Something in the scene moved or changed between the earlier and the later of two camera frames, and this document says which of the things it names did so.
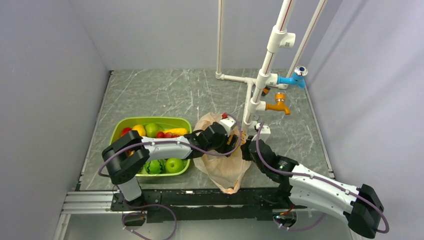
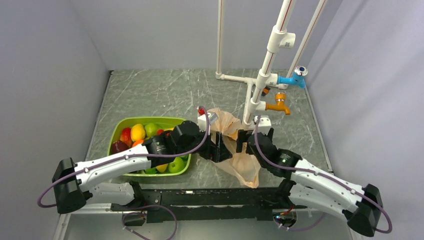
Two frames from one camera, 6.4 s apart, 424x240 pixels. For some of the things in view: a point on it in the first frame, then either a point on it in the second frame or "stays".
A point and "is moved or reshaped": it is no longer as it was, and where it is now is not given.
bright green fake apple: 174,165 stays
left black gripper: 231,146 → 216,152
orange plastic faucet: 280,98 stays
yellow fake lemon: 140,129 stays
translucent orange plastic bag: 226,171 is moved or reshaped
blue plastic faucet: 297,78 stays
